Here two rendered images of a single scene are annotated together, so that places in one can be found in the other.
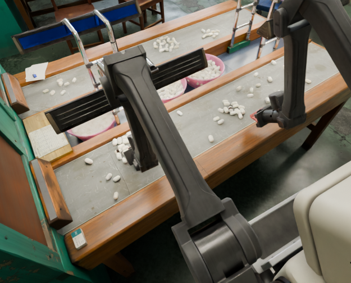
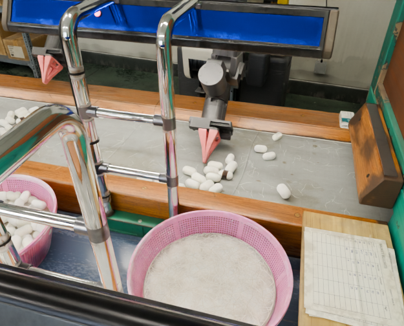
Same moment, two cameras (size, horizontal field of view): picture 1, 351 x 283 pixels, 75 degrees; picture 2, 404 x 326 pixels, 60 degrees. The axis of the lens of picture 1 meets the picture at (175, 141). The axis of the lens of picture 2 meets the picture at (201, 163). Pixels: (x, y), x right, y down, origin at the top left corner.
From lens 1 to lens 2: 1.32 m
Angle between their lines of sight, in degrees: 82
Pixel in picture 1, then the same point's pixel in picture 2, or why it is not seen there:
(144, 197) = (247, 112)
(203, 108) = not seen: hidden behind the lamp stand
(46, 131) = (349, 301)
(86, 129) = (241, 270)
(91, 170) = (287, 181)
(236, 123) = not seen: hidden behind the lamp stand
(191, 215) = not seen: outside the picture
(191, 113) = (59, 152)
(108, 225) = (306, 116)
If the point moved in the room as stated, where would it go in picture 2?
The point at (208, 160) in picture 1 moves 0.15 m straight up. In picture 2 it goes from (146, 98) to (141, 49)
